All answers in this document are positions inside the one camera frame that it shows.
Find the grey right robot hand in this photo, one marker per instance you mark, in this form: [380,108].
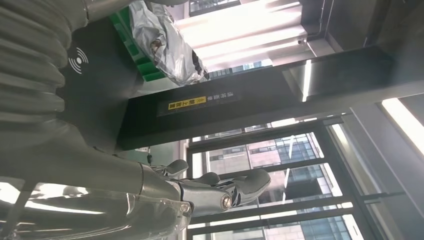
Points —
[82,179]

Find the black inbound scanner machine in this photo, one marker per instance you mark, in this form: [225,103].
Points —
[265,86]

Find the yellow warning sticker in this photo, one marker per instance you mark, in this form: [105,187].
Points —
[187,103]

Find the green plastic crate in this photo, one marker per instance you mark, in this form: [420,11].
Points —
[145,66]

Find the ceiling light strip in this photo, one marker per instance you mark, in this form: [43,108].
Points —
[404,122]

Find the dark window frame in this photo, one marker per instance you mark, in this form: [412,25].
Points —
[334,159]

